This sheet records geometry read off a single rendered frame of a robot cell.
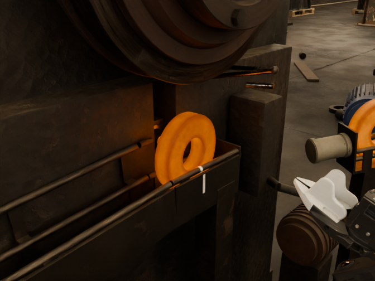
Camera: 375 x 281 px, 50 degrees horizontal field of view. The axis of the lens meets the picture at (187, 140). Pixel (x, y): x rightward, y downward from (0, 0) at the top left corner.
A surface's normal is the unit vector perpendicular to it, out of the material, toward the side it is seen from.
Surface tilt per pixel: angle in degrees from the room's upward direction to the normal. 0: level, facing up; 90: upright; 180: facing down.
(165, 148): 64
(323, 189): 89
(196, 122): 91
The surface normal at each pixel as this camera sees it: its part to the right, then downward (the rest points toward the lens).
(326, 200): -0.72, 0.26
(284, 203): 0.00, -0.92
